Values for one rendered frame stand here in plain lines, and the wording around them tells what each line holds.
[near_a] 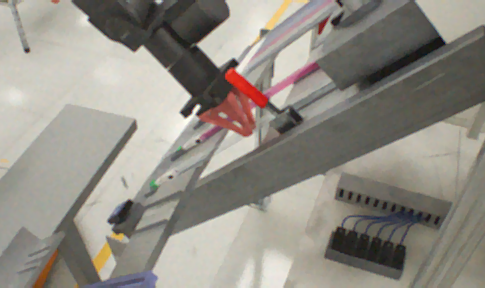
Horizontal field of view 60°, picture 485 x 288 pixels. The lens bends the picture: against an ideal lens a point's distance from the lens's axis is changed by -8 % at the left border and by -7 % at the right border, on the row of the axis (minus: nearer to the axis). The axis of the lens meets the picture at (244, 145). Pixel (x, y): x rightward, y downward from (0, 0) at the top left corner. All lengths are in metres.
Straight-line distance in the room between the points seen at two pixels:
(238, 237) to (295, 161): 1.20
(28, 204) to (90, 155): 0.21
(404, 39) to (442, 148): 0.81
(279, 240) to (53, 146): 0.89
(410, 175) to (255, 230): 0.77
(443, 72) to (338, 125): 0.13
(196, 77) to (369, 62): 0.25
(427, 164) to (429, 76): 0.77
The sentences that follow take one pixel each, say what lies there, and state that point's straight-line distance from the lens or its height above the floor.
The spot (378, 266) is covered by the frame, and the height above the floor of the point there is 0.65.
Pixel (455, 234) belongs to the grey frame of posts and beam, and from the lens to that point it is 0.52.
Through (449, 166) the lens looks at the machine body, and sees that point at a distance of 1.21.
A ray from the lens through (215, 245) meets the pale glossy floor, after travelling 1.70.
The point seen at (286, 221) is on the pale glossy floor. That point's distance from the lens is 1.77.
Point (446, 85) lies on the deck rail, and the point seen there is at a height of 1.18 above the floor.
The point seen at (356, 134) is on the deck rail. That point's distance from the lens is 0.49.
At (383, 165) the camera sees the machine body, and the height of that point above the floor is 0.62.
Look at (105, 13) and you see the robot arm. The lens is 0.60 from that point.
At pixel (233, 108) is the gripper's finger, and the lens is 0.63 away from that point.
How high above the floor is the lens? 1.42
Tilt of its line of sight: 44 degrees down
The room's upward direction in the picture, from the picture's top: straight up
